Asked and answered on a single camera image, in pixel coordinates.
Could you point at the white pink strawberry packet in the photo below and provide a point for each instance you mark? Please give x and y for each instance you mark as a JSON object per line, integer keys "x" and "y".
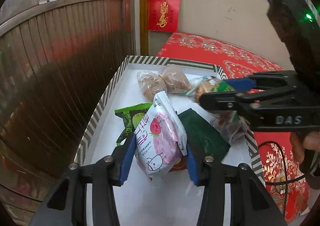
{"x": 161, "y": 138}

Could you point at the green yellow clear snack bag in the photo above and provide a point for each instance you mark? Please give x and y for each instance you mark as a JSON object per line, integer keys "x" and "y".
{"x": 206, "y": 84}

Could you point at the red paper wall decoration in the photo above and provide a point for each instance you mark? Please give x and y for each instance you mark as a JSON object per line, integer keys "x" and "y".
{"x": 163, "y": 15}

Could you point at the dark green snack packet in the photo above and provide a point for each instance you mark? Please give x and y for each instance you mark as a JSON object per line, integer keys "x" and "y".
{"x": 201, "y": 134}

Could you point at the striped white storage box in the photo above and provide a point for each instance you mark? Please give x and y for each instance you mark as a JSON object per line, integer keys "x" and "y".
{"x": 153, "y": 193}

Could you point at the clear bag of red dates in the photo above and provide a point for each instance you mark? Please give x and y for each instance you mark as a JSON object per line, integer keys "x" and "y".
{"x": 230, "y": 125}

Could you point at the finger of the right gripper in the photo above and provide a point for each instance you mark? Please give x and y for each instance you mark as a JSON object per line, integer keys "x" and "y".
{"x": 241, "y": 83}
{"x": 223, "y": 101}

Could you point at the dark red gold packet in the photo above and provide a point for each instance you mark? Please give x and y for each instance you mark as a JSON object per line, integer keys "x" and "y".
{"x": 180, "y": 165}

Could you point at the clear bag of nuts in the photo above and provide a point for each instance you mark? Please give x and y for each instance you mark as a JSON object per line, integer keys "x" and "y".
{"x": 175, "y": 79}
{"x": 150, "y": 84}

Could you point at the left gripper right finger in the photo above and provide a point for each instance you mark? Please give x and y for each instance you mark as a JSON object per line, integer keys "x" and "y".
{"x": 250, "y": 202}

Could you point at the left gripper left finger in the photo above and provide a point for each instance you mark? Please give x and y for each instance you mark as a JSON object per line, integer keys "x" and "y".
{"x": 65, "y": 203}

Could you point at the person's right hand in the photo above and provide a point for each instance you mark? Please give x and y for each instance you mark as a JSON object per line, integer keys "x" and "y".
{"x": 310, "y": 141}

